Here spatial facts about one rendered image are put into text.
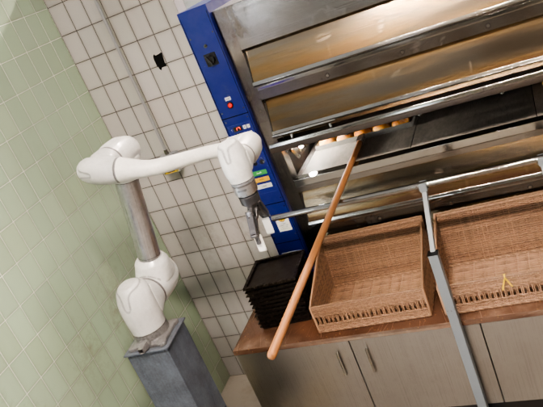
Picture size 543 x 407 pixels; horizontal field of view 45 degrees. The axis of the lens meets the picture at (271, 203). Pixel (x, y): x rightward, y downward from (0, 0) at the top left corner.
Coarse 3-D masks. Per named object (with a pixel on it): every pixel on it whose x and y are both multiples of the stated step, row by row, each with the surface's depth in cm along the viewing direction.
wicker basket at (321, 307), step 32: (384, 224) 332; (416, 224) 327; (320, 256) 340; (352, 256) 342; (384, 256) 336; (416, 256) 330; (320, 288) 330; (352, 288) 339; (384, 288) 328; (416, 288) 291; (320, 320) 312; (352, 320) 307; (384, 320) 305
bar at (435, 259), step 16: (528, 160) 262; (448, 176) 275; (464, 176) 272; (384, 192) 286; (400, 192) 284; (304, 208) 302; (320, 208) 299; (432, 240) 272; (432, 256) 268; (448, 288) 274; (448, 304) 277; (464, 336) 282; (464, 352) 286; (480, 384) 293; (480, 400) 295
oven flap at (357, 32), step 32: (416, 0) 283; (448, 0) 278; (480, 0) 274; (512, 0) 267; (320, 32) 301; (352, 32) 296; (384, 32) 290; (416, 32) 283; (256, 64) 316; (288, 64) 309; (320, 64) 301
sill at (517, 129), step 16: (496, 128) 300; (512, 128) 295; (528, 128) 293; (432, 144) 313; (448, 144) 307; (464, 144) 305; (368, 160) 325; (384, 160) 320; (400, 160) 317; (304, 176) 339; (320, 176) 333; (336, 176) 331
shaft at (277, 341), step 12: (360, 144) 344; (348, 168) 318; (336, 192) 296; (336, 204) 288; (324, 228) 269; (312, 252) 253; (312, 264) 247; (300, 276) 240; (300, 288) 233; (288, 312) 221; (288, 324) 218; (276, 336) 211; (276, 348) 206
